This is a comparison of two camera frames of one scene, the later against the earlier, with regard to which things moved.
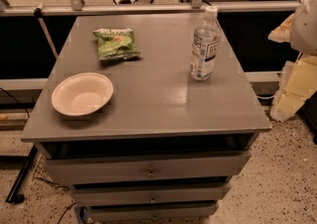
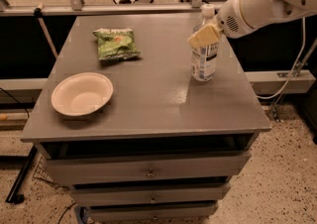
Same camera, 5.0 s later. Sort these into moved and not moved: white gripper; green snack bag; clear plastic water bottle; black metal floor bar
Moved: white gripper
Not moved: clear plastic water bottle; green snack bag; black metal floor bar
